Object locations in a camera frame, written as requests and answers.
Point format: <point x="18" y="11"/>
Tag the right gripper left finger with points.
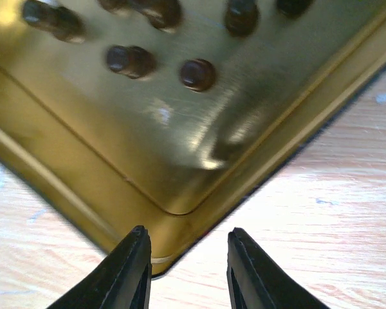
<point x="122" y="279"/>

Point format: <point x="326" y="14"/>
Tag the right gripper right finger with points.
<point x="256" y="281"/>

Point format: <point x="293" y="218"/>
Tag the dark pawn in tray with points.
<point x="133" y="62"/>
<point x="241" y="17"/>
<point x="162" y="15"/>
<point x="61" y="22"/>
<point x="197" y="74"/>

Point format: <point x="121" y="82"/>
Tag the gold tin tray with pieces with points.
<point x="110" y="152"/>

